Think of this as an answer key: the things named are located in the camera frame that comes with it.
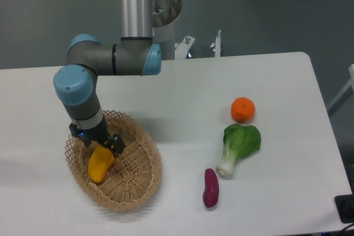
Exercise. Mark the white furniture frame right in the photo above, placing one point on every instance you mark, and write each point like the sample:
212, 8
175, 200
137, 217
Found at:
342, 96

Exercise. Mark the orange mandarin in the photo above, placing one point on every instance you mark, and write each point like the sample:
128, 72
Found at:
242, 109

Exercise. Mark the green bok choy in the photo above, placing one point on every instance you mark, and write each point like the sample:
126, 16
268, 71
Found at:
239, 142

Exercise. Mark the purple sweet potato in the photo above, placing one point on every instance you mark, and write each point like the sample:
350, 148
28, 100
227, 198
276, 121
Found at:
211, 192

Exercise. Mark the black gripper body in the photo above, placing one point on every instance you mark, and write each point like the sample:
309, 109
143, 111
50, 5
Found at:
93, 129

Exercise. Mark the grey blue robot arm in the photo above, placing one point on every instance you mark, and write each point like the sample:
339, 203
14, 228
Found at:
87, 58

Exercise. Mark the black device at table edge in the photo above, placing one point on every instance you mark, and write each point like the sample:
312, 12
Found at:
344, 205

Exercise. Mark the woven wicker basket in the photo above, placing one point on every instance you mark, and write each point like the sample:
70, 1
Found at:
132, 178

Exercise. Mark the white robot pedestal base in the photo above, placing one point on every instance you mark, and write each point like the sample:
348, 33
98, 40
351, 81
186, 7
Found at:
165, 16

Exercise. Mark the yellow mango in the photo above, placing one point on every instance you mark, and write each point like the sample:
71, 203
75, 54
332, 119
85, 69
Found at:
99, 162

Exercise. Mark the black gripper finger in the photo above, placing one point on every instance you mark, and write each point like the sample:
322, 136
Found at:
74, 130
114, 144

